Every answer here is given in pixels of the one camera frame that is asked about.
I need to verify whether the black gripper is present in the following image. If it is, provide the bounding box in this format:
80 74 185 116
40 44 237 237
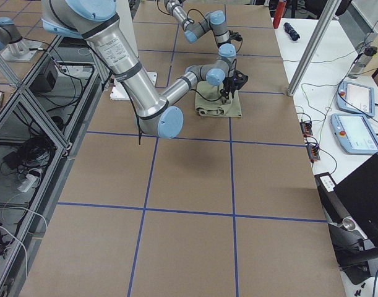
220 79 236 101

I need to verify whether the olive green long-sleeve shirt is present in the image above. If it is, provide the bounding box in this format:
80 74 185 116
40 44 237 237
194 82 242 118

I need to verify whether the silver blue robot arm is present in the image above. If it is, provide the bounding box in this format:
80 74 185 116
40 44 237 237
164 1 233 47
41 1 236 139

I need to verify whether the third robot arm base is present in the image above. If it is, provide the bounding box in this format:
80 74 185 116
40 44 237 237
0 17 35 62

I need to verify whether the folded dark blue umbrella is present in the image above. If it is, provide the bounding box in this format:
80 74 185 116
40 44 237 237
283 22 300 41

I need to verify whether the orange black connector board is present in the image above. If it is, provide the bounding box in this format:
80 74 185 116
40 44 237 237
299 121 320 163

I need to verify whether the red cylinder tube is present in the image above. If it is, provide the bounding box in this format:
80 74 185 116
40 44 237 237
273 0 286 29

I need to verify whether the blue teach pendant far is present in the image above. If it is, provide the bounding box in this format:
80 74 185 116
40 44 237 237
337 80 375 118

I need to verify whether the blue teach pendant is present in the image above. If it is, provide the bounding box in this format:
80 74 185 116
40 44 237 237
337 80 375 118
330 114 378 155

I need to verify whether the blue teach pendant near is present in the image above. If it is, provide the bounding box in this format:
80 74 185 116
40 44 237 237
330 114 378 155

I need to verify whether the grey water bottle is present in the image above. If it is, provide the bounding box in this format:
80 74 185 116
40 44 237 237
348 46 377 79

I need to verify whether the black laptop on stand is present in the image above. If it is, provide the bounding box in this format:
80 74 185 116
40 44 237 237
315 153 378 285

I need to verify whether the white power strip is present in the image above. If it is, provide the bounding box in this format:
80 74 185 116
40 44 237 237
17 173 39 192

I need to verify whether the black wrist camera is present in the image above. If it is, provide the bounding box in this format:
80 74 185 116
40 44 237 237
229 30 243 42
233 70 249 90

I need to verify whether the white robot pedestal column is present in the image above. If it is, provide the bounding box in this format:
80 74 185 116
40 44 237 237
110 0 157 101

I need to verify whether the aluminium frame post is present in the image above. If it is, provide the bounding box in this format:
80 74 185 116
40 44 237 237
287 0 341 97

